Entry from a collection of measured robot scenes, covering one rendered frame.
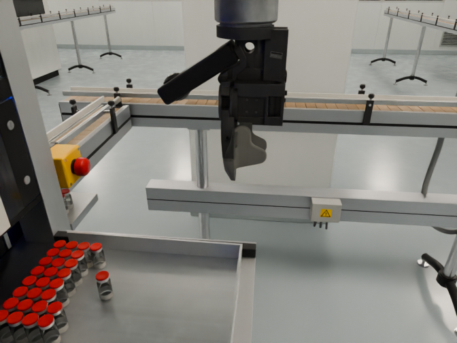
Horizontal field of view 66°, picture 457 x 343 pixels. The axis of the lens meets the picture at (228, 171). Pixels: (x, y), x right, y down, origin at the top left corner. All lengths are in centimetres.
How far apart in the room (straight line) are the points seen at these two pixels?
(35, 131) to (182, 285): 38
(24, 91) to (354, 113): 107
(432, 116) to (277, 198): 66
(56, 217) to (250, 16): 55
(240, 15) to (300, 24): 149
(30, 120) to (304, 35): 147
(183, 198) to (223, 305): 102
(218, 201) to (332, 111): 60
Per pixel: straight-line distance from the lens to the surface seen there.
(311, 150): 209
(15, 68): 69
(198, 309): 61
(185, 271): 67
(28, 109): 71
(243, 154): 48
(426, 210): 169
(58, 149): 83
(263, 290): 186
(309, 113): 136
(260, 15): 43
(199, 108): 137
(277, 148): 207
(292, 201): 155
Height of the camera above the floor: 134
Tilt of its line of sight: 28 degrees down
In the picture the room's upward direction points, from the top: straight up
